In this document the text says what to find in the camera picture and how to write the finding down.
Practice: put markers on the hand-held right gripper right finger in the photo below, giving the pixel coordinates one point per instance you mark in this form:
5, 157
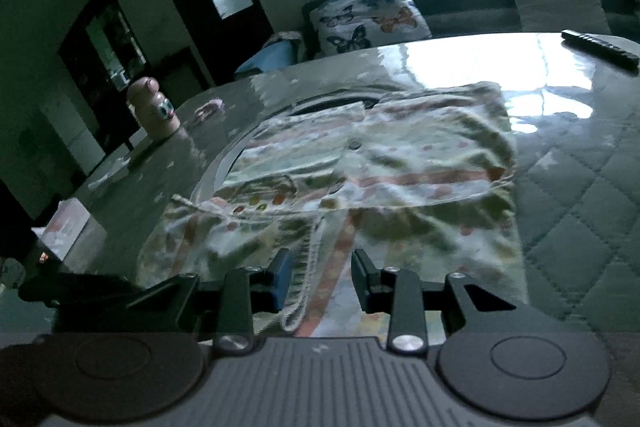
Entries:
367, 282

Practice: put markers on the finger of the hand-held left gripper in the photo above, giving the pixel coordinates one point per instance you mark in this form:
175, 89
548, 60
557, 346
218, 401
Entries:
75, 289

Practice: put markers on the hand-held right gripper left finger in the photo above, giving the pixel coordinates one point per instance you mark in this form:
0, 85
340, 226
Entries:
281, 279

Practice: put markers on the pale dotted baby garment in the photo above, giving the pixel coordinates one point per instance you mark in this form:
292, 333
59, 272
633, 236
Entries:
400, 187

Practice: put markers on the pale printed box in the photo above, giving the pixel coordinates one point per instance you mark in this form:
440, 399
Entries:
62, 229

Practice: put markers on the white cabinet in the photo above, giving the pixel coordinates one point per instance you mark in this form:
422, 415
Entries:
75, 137

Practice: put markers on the black round hotplate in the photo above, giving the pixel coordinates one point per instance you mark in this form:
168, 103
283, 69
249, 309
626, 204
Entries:
330, 102

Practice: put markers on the small pink object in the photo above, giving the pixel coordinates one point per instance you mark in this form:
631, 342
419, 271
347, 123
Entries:
209, 109

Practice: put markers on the pink cat face bottle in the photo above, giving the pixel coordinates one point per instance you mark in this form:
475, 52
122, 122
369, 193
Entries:
155, 112

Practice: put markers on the blue cloth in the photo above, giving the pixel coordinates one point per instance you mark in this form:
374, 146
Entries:
267, 57

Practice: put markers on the dark glass cabinet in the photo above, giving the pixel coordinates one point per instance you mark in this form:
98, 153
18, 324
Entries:
105, 57

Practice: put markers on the butterfly print cushion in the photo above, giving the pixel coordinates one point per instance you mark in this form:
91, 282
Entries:
367, 19

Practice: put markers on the teal sofa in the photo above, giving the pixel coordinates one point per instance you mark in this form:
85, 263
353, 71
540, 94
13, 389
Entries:
460, 2

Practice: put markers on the black remote control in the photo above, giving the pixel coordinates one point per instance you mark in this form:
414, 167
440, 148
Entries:
600, 44

